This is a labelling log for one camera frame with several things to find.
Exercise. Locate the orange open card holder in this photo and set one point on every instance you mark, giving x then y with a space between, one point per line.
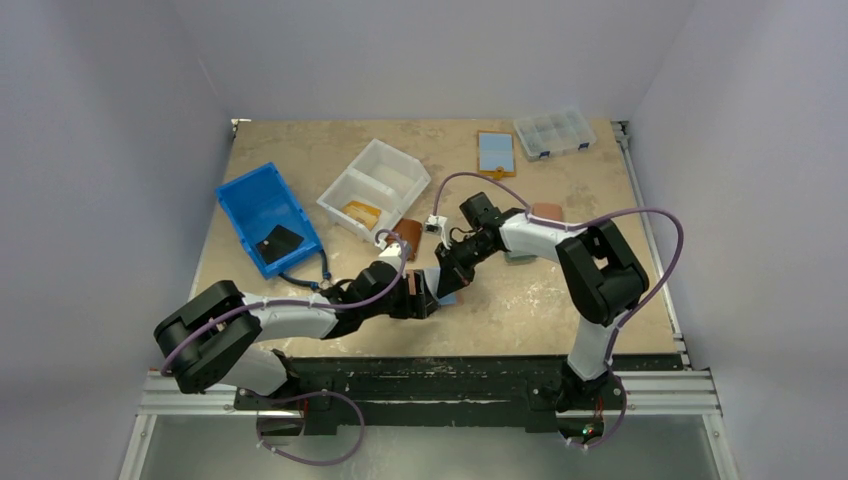
495 156

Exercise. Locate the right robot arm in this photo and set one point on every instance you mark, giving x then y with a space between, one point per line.
604 278

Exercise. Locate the brown leather card holder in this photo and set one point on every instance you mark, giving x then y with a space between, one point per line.
410 231

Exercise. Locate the white double compartment bin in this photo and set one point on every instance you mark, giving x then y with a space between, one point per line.
383 177

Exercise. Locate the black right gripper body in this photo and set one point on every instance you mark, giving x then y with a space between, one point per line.
454 259

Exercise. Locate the blue plastic bin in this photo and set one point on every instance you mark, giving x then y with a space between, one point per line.
258 201

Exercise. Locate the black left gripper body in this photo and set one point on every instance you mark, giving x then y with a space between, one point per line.
411 298

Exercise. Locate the green card holder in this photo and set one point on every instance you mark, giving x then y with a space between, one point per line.
516 258

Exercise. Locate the black mounting base plate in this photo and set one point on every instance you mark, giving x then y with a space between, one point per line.
458 391

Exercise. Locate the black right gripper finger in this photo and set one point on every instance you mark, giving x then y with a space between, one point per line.
446 277
464 276

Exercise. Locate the black card holder in bin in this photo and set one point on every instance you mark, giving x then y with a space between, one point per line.
279 243

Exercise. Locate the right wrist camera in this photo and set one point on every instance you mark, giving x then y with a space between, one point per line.
435 224

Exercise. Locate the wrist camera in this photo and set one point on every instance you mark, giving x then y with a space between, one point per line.
395 254
435 224

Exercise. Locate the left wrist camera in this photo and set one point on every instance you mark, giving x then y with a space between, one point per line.
395 254

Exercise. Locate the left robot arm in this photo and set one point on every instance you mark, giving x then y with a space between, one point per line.
212 339

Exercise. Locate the clear plastic organizer box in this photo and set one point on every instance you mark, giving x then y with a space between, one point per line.
555 134

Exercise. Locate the gold credit card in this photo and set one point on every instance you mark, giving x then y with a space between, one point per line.
365 214

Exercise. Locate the blue handled wire cutters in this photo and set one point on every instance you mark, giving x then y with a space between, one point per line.
309 280

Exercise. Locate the aluminium frame rail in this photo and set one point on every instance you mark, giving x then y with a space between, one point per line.
671 426

